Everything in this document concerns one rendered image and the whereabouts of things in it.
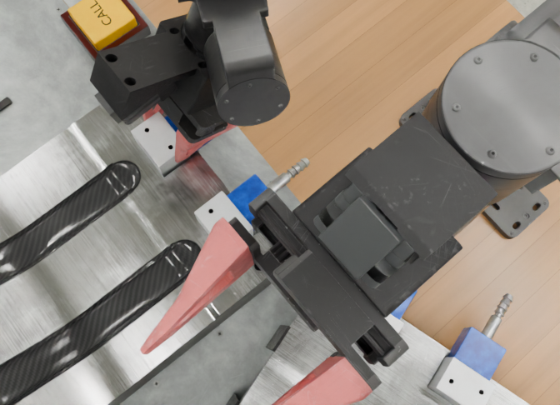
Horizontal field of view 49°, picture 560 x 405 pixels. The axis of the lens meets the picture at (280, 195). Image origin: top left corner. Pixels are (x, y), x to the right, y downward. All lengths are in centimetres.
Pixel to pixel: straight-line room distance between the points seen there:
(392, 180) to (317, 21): 62
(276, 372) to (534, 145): 46
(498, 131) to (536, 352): 55
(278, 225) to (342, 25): 56
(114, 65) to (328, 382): 31
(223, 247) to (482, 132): 13
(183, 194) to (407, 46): 36
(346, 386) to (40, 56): 66
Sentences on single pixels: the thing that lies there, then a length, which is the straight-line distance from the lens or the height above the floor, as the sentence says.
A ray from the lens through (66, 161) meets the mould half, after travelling 70.
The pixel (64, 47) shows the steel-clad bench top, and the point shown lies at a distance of 85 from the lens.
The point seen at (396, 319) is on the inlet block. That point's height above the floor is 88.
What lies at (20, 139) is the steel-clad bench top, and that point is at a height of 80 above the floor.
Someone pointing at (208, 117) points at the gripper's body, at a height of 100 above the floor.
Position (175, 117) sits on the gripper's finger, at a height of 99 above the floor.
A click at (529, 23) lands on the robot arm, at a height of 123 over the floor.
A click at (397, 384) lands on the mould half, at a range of 68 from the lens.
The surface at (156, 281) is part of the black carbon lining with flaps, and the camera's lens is 65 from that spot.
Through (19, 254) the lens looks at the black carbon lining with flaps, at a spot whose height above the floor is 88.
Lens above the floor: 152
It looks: 75 degrees down
